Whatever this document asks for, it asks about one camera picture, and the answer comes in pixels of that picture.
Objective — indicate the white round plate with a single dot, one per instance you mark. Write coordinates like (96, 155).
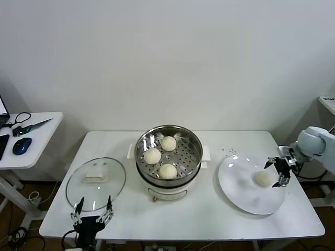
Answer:
(235, 183)

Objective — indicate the white electric cooker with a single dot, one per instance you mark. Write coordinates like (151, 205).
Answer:
(170, 193)

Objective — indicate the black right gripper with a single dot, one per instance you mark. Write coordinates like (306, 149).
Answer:
(284, 167)

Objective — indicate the stainless steel steamer basket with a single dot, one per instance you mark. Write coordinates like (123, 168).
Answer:
(188, 157)

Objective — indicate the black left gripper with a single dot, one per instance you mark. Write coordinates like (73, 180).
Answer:
(87, 227)

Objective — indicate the white steamed baozi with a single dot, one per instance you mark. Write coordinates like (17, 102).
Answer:
(152, 156)
(168, 143)
(168, 171)
(264, 179)

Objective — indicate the black phone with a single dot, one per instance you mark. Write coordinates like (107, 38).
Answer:
(3, 146)

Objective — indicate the round glass pot lid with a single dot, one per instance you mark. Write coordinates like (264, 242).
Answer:
(96, 191)

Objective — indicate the white side table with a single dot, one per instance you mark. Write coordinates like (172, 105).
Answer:
(44, 146)

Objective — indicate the blue computer mouse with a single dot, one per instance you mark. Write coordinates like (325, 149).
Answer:
(22, 145)

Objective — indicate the white table with label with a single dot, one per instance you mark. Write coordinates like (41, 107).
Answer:
(328, 103)

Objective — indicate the black laptop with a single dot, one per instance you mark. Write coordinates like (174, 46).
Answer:
(3, 116)

